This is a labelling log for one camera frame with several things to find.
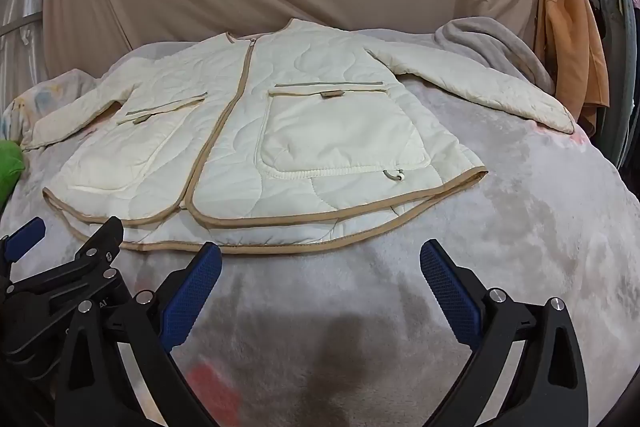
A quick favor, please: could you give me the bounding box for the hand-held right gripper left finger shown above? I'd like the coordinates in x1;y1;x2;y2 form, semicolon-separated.
62;242;223;427

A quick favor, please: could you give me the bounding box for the rack of hanging clothes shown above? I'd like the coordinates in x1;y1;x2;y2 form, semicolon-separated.
572;0;640;170

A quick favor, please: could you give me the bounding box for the grey floral bedsheet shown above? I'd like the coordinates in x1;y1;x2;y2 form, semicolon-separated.
0;27;640;427

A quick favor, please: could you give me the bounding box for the cream quilted jacket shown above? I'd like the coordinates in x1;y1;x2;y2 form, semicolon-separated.
22;19;576;255

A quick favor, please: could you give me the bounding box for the grey fleece cloth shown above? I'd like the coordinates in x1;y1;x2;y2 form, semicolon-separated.
434;17;556;98

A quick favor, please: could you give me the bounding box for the printed pale quilt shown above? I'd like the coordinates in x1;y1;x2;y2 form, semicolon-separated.
0;74;98;148

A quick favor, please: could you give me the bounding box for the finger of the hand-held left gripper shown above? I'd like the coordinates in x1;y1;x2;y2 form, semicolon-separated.
5;216;125;308
0;216;47;269

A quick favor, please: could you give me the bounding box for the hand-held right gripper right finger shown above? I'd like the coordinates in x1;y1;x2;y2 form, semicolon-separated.
419;239;589;427

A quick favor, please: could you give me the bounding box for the orange hanging garment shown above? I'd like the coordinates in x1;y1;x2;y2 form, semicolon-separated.
534;0;610;134

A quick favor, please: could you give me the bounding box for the green cloth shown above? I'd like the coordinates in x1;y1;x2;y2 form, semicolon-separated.
0;139;26;208

